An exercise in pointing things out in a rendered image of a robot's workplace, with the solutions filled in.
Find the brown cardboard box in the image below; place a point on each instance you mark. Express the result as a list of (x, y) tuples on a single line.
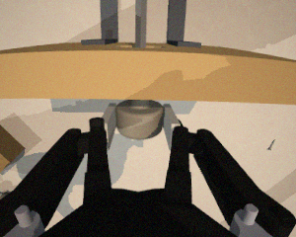
[(10, 148)]

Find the wooden door slab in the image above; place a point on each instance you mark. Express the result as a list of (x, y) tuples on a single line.
[(157, 72)]

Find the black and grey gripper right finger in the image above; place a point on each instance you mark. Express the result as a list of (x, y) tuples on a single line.
[(247, 210)]

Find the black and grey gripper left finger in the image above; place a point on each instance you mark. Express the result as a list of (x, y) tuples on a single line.
[(27, 210)]

